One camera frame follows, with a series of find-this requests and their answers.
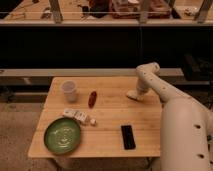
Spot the wooden table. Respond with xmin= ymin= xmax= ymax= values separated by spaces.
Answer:
xmin=28 ymin=77 xmax=161 ymax=159

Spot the white crumpled packet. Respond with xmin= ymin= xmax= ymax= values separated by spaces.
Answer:
xmin=63 ymin=108 xmax=97 ymax=126

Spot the white sponge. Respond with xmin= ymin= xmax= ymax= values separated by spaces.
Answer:
xmin=126 ymin=90 xmax=144 ymax=101

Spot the translucent plastic cup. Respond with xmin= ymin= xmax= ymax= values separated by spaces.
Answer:
xmin=60 ymin=80 xmax=77 ymax=102

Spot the background metal shelf rack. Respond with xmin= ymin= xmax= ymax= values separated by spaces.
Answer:
xmin=0 ymin=0 xmax=213 ymax=77

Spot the red sausage-shaped object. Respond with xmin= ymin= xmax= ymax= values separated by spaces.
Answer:
xmin=88 ymin=91 xmax=97 ymax=108

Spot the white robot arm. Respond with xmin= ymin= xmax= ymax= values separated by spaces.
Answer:
xmin=136 ymin=62 xmax=213 ymax=171

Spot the black rectangular phone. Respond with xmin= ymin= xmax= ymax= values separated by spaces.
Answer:
xmin=121 ymin=125 xmax=136 ymax=150

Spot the green round plate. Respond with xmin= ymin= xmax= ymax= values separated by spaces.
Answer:
xmin=44 ymin=118 xmax=81 ymax=155

